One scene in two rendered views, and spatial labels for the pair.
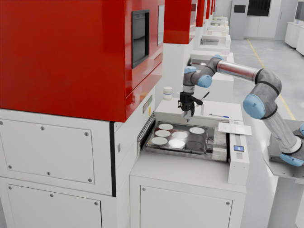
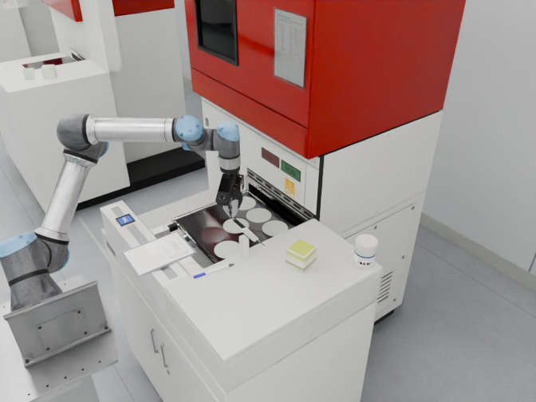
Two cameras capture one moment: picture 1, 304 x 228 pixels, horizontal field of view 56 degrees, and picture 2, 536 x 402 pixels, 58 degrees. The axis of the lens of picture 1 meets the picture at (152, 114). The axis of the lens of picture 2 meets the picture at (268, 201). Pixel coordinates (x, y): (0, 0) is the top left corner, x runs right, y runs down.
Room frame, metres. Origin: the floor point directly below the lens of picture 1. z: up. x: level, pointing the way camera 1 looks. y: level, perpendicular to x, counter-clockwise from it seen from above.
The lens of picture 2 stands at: (2.75, -1.25, 2.02)
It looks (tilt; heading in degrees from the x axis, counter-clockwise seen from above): 34 degrees down; 130
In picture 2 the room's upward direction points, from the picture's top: straight up
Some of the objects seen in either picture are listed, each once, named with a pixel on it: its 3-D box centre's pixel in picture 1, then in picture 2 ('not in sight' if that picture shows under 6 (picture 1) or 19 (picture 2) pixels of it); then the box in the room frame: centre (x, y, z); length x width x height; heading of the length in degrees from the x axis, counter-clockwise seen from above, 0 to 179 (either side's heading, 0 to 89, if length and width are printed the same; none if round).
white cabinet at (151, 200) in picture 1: (190, 192); (230, 335); (1.73, -0.30, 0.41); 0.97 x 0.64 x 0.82; 167
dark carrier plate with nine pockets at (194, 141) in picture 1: (178, 135); (236, 225); (1.67, -0.18, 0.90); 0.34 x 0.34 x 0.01; 77
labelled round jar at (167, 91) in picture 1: (167, 93); (364, 251); (2.20, -0.12, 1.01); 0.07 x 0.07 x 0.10
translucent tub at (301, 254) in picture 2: not in sight; (301, 255); (2.04, -0.26, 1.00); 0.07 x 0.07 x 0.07; 2
